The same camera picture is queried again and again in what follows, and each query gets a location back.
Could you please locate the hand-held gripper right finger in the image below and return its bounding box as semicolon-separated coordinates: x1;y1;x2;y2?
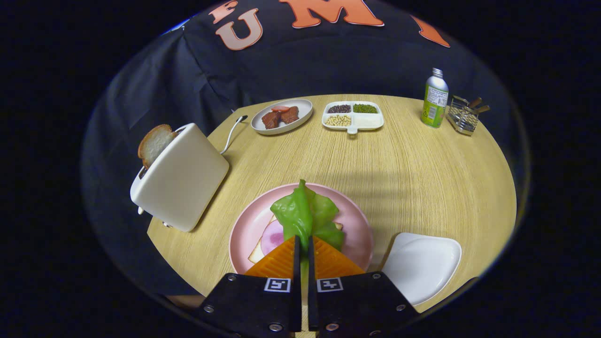
308;236;420;337

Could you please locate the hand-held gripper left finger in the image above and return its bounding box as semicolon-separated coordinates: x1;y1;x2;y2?
197;236;302;336

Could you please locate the green lettuce leaf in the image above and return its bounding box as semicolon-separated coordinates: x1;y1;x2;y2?
270;179;346;252

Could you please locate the toasted bread slice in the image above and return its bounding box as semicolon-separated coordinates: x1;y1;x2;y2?
138;124;178;169

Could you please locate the white bread slice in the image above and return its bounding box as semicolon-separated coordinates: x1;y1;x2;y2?
248;215;344;264

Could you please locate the pink ham slice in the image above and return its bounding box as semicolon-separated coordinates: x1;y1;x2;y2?
260;221;285;256

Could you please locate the pink plate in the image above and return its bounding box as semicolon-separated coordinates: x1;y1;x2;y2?
229;182;375;275

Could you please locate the white square plate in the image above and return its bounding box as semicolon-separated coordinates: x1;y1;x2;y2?
381;232;462;307

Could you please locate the white toaster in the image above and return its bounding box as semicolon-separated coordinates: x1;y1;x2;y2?
130;123;230;233

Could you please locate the white divided tray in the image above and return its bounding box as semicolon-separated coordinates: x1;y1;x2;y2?
322;101;385;135

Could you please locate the round grey plate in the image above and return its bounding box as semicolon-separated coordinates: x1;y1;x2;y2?
251;99;314;136

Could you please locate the green and silver bottle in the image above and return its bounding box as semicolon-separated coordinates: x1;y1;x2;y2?
421;68;449;129

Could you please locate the black backdrop cloth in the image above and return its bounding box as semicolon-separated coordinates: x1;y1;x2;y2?
81;0;517;296

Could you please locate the white toaster cable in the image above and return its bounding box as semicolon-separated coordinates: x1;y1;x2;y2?
220;115;248;154

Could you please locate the metal wire basket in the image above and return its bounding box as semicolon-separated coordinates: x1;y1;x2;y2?
446;95;490;137

